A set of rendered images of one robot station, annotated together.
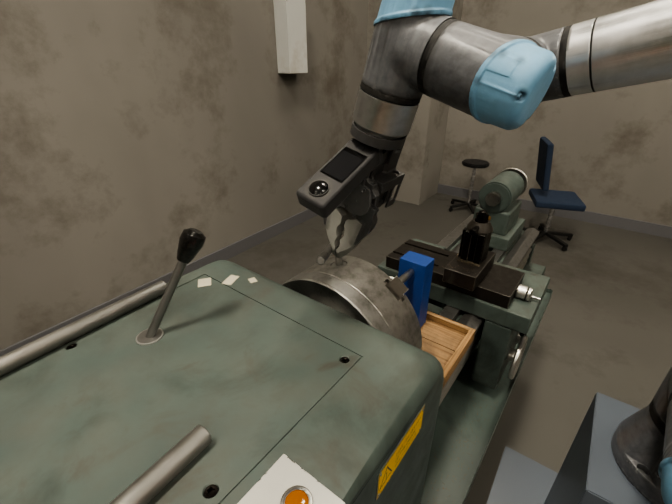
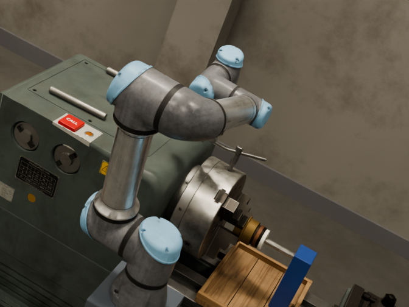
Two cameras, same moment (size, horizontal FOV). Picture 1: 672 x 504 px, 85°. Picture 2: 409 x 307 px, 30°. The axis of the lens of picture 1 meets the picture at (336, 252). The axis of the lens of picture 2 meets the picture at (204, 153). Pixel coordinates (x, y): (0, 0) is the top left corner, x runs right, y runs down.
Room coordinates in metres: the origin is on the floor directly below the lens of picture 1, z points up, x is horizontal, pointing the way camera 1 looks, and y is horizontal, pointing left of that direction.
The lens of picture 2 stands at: (-0.31, -1.85, 2.46)
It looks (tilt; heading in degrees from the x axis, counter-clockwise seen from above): 30 degrees down; 65
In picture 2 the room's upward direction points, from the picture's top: 22 degrees clockwise
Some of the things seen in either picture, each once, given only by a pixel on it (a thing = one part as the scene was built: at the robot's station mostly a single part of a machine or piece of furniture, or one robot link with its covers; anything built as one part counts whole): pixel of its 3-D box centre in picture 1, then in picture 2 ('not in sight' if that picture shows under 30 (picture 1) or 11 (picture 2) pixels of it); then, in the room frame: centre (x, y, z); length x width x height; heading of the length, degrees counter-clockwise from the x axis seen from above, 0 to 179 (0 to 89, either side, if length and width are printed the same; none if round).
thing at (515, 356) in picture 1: (507, 336); not in sight; (1.00, -0.61, 0.73); 0.27 x 0.12 x 0.27; 143
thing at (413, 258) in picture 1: (413, 291); (292, 279); (0.90, -0.23, 1.00); 0.08 x 0.06 x 0.23; 53
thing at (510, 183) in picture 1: (499, 205); not in sight; (1.58, -0.75, 1.01); 0.30 x 0.20 x 0.29; 143
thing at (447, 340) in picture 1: (395, 337); (255, 290); (0.83, -0.17, 0.88); 0.36 x 0.30 x 0.04; 53
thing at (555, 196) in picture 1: (554, 194); not in sight; (3.31, -2.07, 0.47); 0.55 x 0.52 x 0.94; 53
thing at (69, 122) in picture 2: not in sight; (71, 123); (0.13, 0.07, 1.26); 0.06 x 0.06 x 0.02; 53
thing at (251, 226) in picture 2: not in sight; (249, 231); (0.74, -0.11, 1.08); 0.09 x 0.09 x 0.09; 53
